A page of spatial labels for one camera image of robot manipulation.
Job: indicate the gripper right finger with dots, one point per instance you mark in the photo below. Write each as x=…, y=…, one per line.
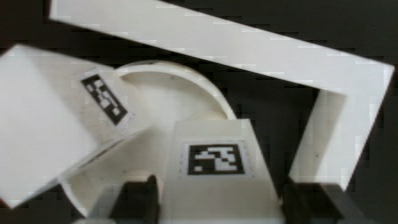
x=317, y=204

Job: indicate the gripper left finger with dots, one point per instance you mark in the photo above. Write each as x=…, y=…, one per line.
x=136, y=208

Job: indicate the white stool leg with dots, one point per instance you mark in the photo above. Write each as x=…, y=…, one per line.
x=70, y=113
x=218, y=187

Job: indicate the white round stool seat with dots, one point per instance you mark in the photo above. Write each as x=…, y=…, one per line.
x=180, y=98

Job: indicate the white right fence bar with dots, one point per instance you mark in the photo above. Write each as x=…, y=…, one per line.
x=351, y=77

